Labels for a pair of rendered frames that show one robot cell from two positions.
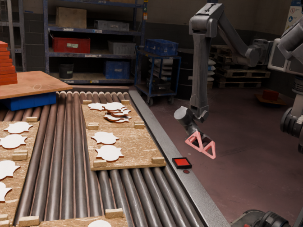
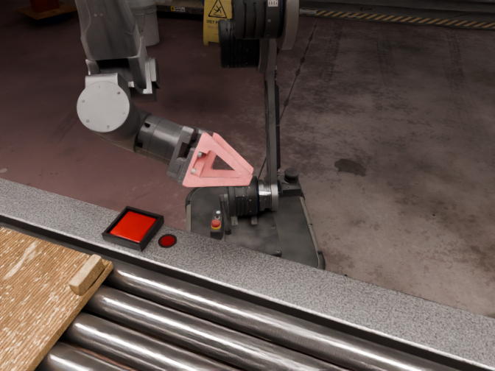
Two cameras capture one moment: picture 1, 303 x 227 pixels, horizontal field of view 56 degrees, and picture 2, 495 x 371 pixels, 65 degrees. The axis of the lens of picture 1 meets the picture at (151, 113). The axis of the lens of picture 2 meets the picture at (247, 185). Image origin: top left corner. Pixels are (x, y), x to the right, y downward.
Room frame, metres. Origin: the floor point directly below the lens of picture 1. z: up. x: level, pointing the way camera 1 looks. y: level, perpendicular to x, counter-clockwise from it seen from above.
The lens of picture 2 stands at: (0.77, 0.09, 1.42)
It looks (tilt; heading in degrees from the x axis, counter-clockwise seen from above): 40 degrees down; 307
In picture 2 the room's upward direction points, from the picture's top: straight up
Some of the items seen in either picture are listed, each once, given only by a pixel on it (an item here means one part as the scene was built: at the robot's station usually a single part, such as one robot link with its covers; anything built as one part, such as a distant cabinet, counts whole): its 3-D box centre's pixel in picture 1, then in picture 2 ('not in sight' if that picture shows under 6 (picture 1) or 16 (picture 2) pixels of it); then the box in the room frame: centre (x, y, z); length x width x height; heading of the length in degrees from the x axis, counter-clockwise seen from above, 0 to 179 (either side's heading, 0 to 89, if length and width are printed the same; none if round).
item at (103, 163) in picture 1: (99, 163); not in sight; (1.09, 0.20, 0.95); 0.06 x 0.02 x 0.03; 107
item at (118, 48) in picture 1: (121, 47); not in sight; (5.81, 0.74, 0.76); 0.50 x 0.36 x 0.24; 119
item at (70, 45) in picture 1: (71, 43); not in sight; (5.46, 1.65, 0.78); 0.66 x 0.45 x 0.28; 113
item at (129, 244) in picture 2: (181, 162); (133, 227); (1.21, -0.17, 0.92); 0.08 x 0.08 x 0.02; 17
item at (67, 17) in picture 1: (71, 17); not in sight; (5.49, 1.66, 1.26); 0.49 x 0.38 x 0.34; 119
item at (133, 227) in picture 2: (181, 163); (134, 228); (1.21, -0.17, 0.92); 0.06 x 0.06 x 0.01; 17
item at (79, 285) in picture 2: (158, 160); (88, 274); (1.17, -0.05, 0.95); 0.06 x 0.02 x 0.03; 107
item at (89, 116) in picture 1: (111, 115); not in sight; (1.72, 0.26, 0.93); 0.41 x 0.35 x 0.02; 19
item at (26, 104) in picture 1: (25, 93); not in sight; (1.84, 0.87, 0.97); 0.31 x 0.31 x 0.10; 47
